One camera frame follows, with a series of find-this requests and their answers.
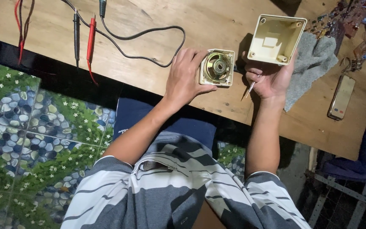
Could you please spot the black multimeter probe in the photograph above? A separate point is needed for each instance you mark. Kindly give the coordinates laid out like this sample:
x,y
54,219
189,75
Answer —
x,y
76,35

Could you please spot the heap of circuit boards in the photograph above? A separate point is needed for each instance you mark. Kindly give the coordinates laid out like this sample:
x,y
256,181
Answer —
x,y
348,22

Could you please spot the cream plastic speaker housing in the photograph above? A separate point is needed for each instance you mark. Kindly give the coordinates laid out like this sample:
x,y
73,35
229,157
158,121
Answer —
x,y
276,39

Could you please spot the small metal screwdriver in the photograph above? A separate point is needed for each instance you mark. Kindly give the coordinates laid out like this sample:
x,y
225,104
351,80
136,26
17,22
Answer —
x,y
251,87

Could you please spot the smartphone with reflective screen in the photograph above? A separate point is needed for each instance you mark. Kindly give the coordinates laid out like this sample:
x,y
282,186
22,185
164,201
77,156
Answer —
x,y
342,97

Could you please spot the grey cloth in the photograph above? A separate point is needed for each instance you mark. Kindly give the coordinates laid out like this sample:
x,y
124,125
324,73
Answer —
x,y
313,63

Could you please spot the cream speaker front panel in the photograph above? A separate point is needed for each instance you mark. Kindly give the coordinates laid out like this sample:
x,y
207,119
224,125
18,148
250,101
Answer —
x,y
218,67

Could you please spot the navy blue shorts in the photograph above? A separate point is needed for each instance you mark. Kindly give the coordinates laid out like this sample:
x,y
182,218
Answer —
x,y
145,117

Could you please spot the person's right hand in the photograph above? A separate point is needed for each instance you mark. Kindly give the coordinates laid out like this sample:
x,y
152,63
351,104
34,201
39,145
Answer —
x,y
272,79

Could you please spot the grey white striped shirt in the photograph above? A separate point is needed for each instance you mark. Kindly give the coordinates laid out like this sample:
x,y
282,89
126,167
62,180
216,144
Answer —
x,y
170,194

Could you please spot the red multimeter probe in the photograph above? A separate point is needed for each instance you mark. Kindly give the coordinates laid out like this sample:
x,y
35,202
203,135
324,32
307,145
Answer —
x,y
91,38

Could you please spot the person's left hand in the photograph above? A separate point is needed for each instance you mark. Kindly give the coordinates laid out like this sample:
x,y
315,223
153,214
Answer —
x,y
183,79

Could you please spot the grey metal rack frame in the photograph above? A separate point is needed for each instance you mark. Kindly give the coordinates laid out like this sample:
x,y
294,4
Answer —
x,y
345,194

